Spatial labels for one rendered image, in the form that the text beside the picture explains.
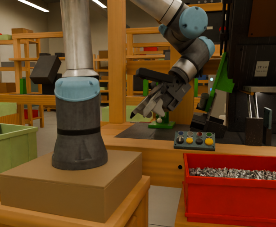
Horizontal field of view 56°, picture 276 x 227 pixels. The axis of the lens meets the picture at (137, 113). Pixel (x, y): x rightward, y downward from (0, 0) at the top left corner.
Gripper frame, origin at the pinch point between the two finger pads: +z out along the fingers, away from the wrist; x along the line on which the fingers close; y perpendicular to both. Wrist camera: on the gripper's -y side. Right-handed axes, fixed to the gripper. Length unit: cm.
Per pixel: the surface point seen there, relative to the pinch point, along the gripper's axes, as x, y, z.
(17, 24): 1006, -398, -149
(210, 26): 41, 5, -70
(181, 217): -13.8, 24.7, 13.5
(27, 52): 528, -173, -47
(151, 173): 18.6, 23.2, 7.3
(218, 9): 36, 2, -77
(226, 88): 20, 26, -41
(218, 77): 20, 19, -42
